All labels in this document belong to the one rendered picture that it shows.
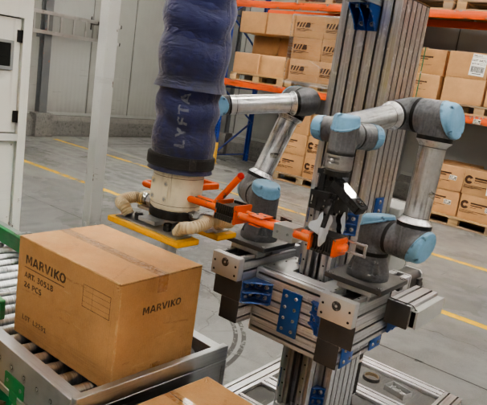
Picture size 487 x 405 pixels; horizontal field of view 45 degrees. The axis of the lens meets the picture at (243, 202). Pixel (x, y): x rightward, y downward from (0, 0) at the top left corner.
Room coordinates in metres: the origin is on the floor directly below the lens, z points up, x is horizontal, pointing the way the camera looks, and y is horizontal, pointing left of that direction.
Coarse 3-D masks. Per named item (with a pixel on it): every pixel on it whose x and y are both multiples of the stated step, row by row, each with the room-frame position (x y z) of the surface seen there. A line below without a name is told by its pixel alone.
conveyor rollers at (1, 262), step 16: (0, 256) 2.96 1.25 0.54; (16, 256) 3.03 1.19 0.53; (0, 272) 2.77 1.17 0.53; (16, 272) 2.76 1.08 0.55; (0, 288) 2.59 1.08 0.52; (16, 288) 2.57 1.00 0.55; (0, 320) 2.23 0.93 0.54; (16, 336) 2.11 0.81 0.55; (32, 352) 2.05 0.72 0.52; (192, 352) 2.21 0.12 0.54; (64, 368) 1.96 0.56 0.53; (80, 384) 1.83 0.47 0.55
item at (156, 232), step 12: (108, 216) 1.91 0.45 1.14; (120, 216) 1.90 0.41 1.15; (132, 216) 1.92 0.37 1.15; (132, 228) 1.84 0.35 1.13; (144, 228) 1.82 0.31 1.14; (156, 228) 1.82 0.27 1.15; (168, 228) 1.80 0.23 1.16; (168, 240) 1.74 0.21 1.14; (180, 240) 1.74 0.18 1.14; (192, 240) 1.77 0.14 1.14
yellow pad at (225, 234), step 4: (212, 228) 1.93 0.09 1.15; (224, 228) 1.96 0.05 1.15; (200, 232) 1.91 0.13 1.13; (204, 232) 1.90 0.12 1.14; (212, 232) 1.90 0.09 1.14; (216, 232) 1.90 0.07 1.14; (220, 232) 1.91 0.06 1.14; (224, 232) 1.92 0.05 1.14; (228, 232) 1.93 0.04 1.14; (232, 232) 1.94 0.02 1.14; (208, 236) 1.89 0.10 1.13; (212, 236) 1.88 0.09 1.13; (216, 236) 1.87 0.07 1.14; (220, 236) 1.88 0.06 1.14; (224, 236) 1.89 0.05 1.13; (228, 236) 1.91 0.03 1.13; (232, 236) 1.93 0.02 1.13; (216, 240) 1.87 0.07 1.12
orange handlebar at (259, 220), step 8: (144, 184) 1.99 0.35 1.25; (208, 184) 2.11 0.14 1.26; (216, 184) 2.15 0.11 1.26; (192, 200) 1.85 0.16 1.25; (200, 200) 1.83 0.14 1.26; (208, 208) 1.81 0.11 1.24; (240, 216) 1.72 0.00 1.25; (248, 216) 1.71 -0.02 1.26; (256, 216) 1.70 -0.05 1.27; (264, 216) 1.70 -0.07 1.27; (256, 224) 1.69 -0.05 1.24; (264, 224) 1.67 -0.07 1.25; (272, 224) 1.66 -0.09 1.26; (296, 232) 1.61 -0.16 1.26; (304, 232) 1.63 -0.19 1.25; (304, 240) 1.59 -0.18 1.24; (344, 248) 1.53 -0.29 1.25
